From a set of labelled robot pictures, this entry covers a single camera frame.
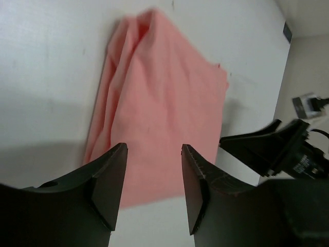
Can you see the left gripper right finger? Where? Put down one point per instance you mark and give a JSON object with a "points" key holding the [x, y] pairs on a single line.
{"points": [[224, 211]]}

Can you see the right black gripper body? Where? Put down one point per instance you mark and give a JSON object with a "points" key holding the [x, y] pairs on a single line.
{"points": [[294, 155]]}

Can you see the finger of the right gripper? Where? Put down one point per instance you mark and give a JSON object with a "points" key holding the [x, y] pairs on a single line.
{"points": [[257, 150]]}

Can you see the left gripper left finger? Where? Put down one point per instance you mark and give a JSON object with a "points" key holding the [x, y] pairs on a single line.
{"points": [[77, 209]]}

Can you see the pink t shirt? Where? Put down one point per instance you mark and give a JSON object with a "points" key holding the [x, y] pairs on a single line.
{"points": [[156, 93]]}

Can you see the black label plate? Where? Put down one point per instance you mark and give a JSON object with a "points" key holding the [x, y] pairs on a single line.
{"points": [[287, 32]]}

